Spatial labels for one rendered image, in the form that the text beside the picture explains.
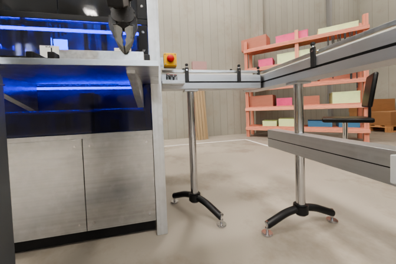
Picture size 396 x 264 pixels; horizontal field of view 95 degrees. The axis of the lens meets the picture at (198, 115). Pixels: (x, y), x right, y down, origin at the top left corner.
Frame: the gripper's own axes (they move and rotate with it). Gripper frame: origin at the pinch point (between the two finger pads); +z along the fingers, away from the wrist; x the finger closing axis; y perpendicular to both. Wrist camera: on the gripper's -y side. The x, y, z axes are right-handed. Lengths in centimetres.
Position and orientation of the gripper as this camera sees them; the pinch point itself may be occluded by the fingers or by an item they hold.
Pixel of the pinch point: (124, 49)
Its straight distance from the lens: 69.4
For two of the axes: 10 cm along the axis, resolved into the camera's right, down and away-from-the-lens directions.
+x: -9.8, 0.4, -2.1
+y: -2.1, -0.2, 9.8
